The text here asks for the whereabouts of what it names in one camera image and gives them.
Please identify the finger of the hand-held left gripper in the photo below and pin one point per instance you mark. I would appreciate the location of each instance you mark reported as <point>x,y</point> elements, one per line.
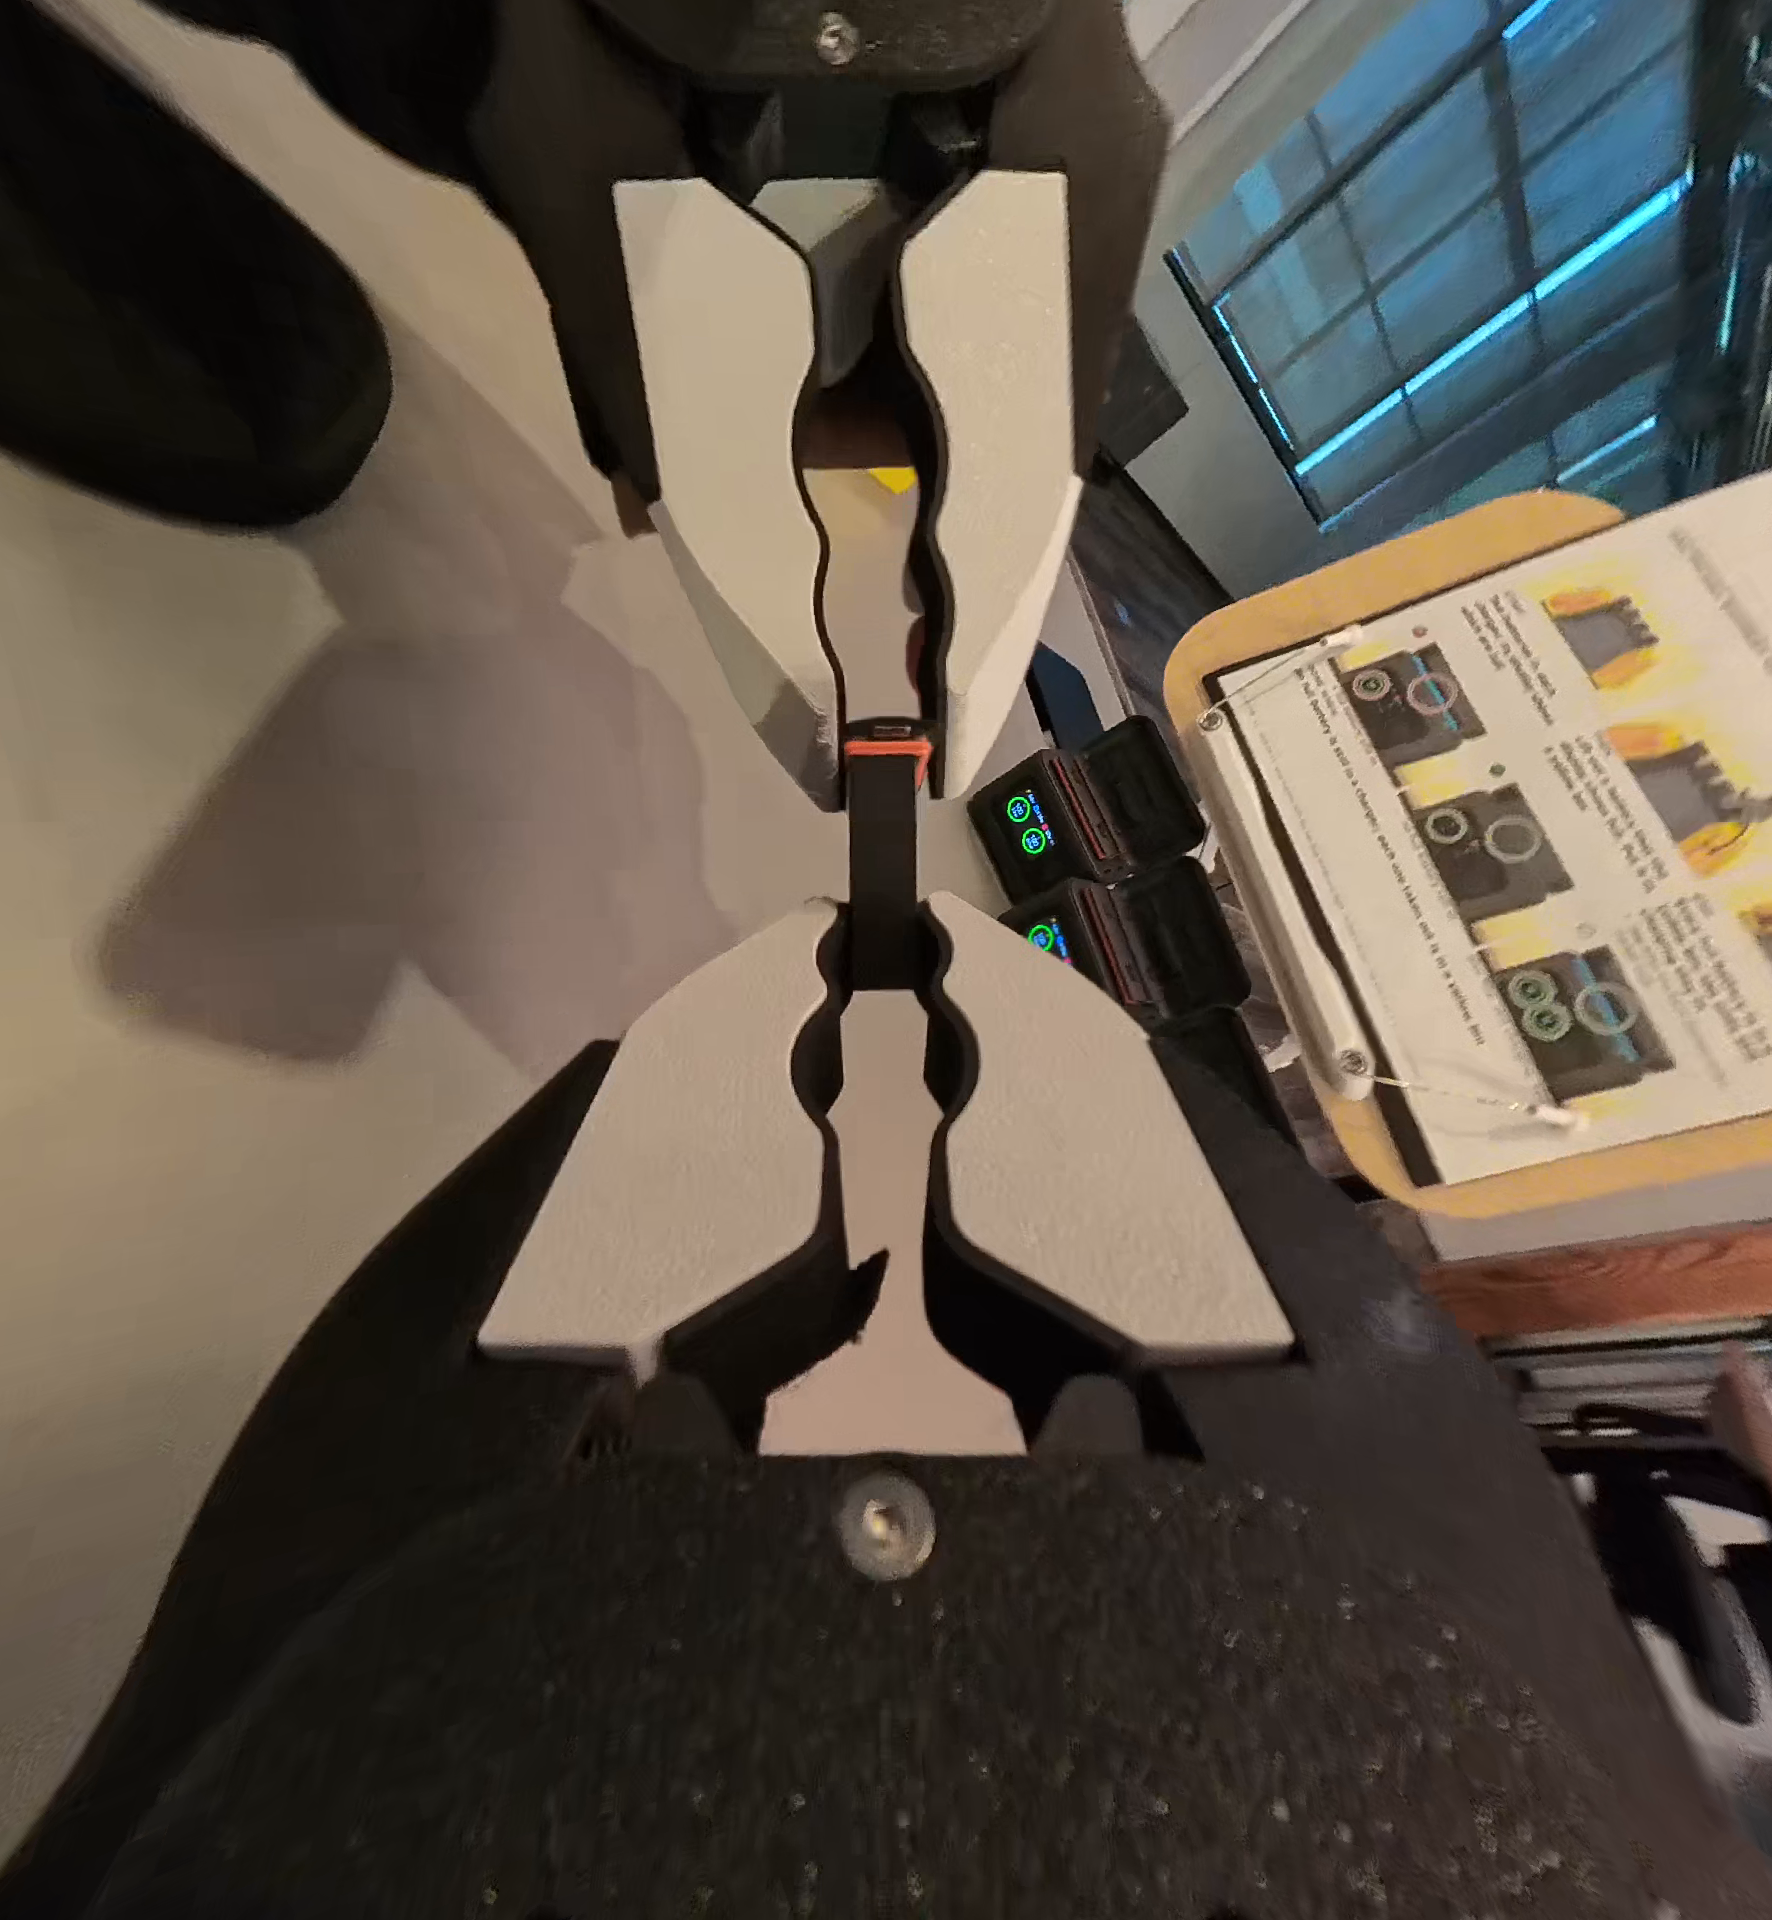
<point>710,391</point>
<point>1012,391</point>

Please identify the brown wooden furniture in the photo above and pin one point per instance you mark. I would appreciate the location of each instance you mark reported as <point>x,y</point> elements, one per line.
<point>1639,1281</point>

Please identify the black battery charger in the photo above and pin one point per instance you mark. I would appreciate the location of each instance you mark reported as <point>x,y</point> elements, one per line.
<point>1080,805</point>
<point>1160,947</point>

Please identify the instruction board on stand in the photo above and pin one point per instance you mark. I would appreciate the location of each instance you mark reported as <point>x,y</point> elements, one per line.
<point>1608,872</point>

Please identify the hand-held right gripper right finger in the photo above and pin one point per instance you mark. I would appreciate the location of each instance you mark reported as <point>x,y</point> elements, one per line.
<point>1106,1199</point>

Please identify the large glass window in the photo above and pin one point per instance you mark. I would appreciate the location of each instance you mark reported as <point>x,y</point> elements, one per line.
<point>1431,274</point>

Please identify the red-edged black battery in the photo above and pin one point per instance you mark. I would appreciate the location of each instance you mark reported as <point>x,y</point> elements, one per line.
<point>885,856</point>

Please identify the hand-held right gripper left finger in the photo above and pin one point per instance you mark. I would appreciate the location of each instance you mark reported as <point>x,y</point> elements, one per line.
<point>662,1199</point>

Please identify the wooden sign board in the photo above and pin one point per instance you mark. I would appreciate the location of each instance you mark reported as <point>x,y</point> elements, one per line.
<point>1431,570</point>

